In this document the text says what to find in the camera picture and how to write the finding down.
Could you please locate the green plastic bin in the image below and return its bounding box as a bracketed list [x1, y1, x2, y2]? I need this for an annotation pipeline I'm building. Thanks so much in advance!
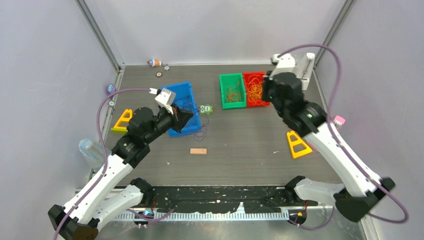
[219, 73, 247, 110]

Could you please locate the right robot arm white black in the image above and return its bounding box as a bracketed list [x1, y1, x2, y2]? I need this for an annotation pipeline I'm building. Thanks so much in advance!
[262, 72, 395, 222]

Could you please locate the red plastic bin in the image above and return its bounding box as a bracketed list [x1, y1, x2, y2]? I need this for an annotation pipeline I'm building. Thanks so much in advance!
[242, 71, 270, 108]

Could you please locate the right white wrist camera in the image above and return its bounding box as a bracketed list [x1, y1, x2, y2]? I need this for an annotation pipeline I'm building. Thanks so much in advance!
[268, 53, 297, 80]

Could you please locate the clear plastic container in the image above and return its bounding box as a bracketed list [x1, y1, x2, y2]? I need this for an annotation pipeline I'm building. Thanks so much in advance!
[78, 138, 105, 173]

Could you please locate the yellow cable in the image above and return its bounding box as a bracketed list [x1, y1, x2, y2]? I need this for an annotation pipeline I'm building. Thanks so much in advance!
[245, 74, 266, 104]

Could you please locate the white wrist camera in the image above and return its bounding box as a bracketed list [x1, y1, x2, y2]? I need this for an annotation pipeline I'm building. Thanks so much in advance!
[268, 53, 297, 80]
[149, 88, 176, 115]

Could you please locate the yellow triangle block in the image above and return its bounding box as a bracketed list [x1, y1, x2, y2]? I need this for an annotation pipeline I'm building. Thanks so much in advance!
[286, 130, 313, 159]
[110, 109, 133, 134]

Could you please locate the small figurine toy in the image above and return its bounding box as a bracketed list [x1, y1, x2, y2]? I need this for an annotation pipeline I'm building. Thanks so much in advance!
[146, 58, 162, 67]

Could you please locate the green monster toy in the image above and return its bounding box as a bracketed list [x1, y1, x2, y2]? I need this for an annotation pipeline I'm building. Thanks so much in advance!
[198, 104, 214, 115]

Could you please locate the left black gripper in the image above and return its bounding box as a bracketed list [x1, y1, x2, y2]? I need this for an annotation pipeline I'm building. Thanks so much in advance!
[145, 102, 193, 144]

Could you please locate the aluminium rail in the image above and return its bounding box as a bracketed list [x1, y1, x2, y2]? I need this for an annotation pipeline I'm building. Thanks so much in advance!
[113, 186, 333, 223]

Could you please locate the orange cable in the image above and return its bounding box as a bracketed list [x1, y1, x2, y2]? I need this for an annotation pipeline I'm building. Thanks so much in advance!
[225, 81, 244, 104]

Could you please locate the small wooden block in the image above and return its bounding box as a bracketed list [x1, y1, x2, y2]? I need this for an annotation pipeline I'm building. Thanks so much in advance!
[189, 148, 208, 155]

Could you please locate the purple round toy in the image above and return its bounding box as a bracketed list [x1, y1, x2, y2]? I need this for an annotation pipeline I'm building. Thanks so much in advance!
[106, 83, 117, 96]

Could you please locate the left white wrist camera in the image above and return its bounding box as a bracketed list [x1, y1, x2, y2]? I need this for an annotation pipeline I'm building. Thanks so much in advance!
[149, 88, 176, 115]

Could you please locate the yellow triangle block left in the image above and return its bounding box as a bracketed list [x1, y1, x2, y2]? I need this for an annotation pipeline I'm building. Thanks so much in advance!
[110, 109, 133, 134]

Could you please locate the yellow triangle block right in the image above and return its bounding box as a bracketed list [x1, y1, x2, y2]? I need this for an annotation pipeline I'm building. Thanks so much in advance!
[286, 130, 313, 159]

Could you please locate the pink metronome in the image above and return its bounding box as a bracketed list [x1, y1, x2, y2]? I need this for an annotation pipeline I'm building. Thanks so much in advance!
[309, 115, 346, 153]

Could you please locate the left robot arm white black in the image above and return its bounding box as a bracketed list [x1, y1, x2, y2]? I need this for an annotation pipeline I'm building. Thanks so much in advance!
[48, 103, 194, 240]

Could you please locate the blue plastic bin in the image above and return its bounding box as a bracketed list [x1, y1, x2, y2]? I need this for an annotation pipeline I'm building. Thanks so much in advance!
[161, 81, 202, 137]

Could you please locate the white metronome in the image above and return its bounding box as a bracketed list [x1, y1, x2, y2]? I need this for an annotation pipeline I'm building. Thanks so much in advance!
[294, 52, 316, 91]

